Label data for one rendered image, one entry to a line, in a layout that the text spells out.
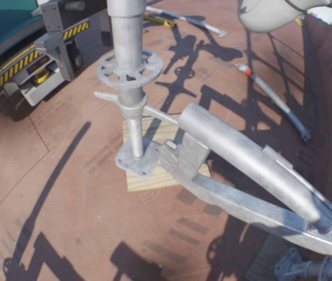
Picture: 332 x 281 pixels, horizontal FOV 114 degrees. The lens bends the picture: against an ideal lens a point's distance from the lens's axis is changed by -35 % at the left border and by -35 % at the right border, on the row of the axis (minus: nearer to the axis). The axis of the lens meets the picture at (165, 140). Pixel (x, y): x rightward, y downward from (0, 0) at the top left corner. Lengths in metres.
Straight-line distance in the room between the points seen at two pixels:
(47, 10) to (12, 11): 0.78
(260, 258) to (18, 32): 1.38
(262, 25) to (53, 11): 0.39
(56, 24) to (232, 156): 0.33
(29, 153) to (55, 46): 0.64
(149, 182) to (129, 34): 0.47
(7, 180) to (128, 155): 0.61
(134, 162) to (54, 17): 0.51
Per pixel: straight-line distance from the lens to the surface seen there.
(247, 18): 0.42
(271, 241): 0.74
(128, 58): 0.29
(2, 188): 0.92
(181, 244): 0.60
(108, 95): 0.42
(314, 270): 0.72
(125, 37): 0.27
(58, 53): 0.31
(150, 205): 0.59
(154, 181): 0.59
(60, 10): 0.28
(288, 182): 0.27
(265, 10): 0.38
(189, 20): 1.85
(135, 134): 0.46
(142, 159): 0.62
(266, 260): 0.74
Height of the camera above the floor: 0.59
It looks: 59 degrees down
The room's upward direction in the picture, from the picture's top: 10 degrees clockwise
